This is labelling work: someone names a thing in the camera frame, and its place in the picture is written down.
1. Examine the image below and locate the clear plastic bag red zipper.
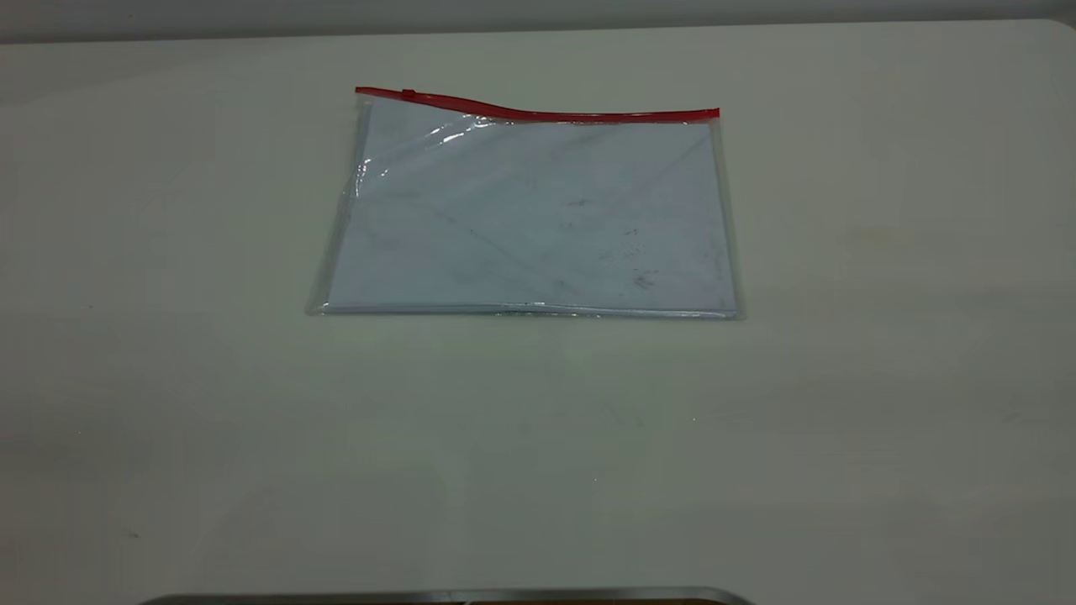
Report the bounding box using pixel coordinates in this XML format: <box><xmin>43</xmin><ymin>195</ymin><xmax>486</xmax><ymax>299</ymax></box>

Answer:
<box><xmin>304</xmin><ymin>86</ymin><xmax>746</xmax><ymax>321</ymax></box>

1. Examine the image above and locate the grey metal edge strip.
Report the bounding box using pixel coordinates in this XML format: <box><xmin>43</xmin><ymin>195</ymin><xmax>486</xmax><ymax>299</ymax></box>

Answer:
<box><xmin>139</xmin><ymin>587</ymin><xmax>753</xmax><ymax>605</ymax></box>

